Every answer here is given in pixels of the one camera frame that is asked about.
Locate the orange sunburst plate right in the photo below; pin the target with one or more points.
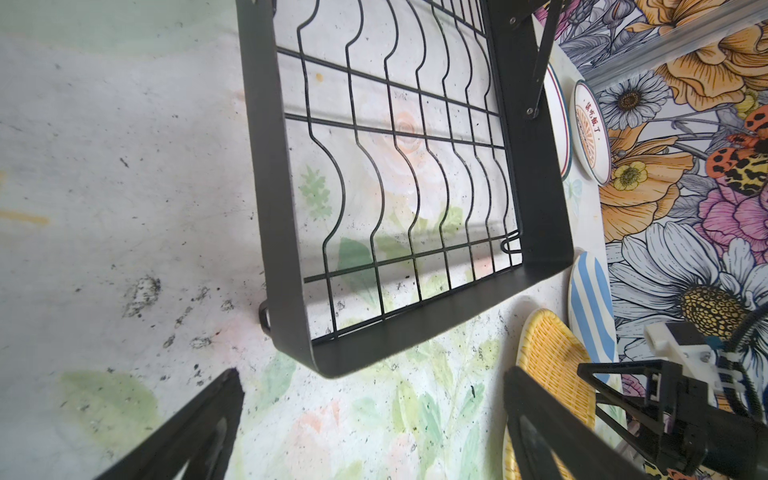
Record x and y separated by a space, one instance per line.
590 138

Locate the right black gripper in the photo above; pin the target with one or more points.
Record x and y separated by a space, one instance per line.
696 434

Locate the white plate red ring pattern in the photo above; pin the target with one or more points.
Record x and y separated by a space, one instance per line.
559 120

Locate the yellow woven square plate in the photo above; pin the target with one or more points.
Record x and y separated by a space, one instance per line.
549 352

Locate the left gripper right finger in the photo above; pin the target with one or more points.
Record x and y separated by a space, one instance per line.
545 434

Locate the black wire dish rack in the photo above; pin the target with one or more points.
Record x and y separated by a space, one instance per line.
405 166

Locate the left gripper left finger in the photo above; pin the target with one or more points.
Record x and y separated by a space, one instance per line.
196 443

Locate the blue white striped plate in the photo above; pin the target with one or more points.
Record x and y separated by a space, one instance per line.
590 309

